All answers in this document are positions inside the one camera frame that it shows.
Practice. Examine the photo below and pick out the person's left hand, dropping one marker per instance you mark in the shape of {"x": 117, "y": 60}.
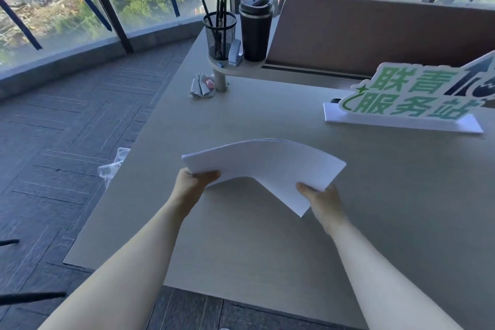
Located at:
{"x": 188, "y": 188}

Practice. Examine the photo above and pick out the person's right hand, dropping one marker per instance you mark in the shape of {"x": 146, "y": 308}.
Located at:
{"x": 326, "y": 204}

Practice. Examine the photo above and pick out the person's right thumb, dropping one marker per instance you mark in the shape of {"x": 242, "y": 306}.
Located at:
{"x": 307, "y": 190}

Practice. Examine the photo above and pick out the person's left thumb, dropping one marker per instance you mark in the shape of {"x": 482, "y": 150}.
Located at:
{"x": 207, "y": 176}

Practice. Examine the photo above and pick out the stack of white paper sheets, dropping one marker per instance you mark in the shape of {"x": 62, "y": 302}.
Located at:
{"x": 267, "y": 167}

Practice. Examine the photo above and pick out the person's right forearm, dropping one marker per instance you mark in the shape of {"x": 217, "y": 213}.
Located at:
{"x": 383, "y": 283}

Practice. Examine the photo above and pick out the person's left forearm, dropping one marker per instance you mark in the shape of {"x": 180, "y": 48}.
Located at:
{"x": 127, "y": 271}

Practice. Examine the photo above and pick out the pink eraser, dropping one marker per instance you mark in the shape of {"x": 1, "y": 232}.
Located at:
{"x": 209, "y": 83}

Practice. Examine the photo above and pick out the clear plastic bag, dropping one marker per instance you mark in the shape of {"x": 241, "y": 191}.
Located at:
{"x": 114, "y": 165}

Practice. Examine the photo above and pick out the beige clamp-on desk shelf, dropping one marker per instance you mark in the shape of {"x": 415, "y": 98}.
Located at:
{"x": 232, "y": 68}

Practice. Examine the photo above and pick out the white and blue stapler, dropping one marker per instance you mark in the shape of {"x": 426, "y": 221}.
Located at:
{"x": 234, "y": 53}

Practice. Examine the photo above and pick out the green and white standing sign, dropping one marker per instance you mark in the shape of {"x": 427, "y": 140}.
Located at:
{"x": 410, "y": 97}

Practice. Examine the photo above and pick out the black mesh pen holder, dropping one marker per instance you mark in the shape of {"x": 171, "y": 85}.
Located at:
{"x": 219, "y": 37}

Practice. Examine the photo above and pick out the black travel tumbler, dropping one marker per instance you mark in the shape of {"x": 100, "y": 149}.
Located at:
{"x": 255, "y": 30}

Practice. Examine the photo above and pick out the black pencil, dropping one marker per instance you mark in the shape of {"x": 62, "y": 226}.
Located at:
{"x": 221, "y": 8}
{"x": 205, "y": 7}
{"x": 217, "y": 5}
{"x": 225, "y": 5}

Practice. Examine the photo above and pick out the brown desk divider panel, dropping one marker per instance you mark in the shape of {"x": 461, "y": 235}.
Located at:
{"x": 367, "y": 32}

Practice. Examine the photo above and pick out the black chair leg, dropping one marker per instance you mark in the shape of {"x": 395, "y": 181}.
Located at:
{"x": 9, "y": 242}
{"x": 31, "y": 298}

